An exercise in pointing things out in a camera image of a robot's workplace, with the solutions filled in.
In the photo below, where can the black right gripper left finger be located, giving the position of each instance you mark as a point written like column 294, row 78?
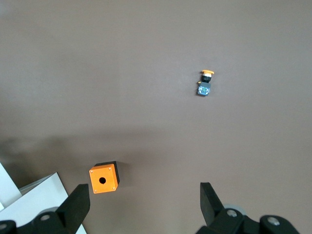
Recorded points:
column 75, row 206

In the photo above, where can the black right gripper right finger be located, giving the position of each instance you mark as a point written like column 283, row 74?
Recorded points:
column 210, row 204

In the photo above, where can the white drawer cabinet housing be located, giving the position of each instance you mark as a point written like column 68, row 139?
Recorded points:
column 36, row 202

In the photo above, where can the orange-capped push button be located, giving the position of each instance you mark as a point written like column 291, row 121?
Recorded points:
column 204, row 85

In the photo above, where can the orange box with round hole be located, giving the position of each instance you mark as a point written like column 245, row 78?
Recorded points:
column 108, row 170

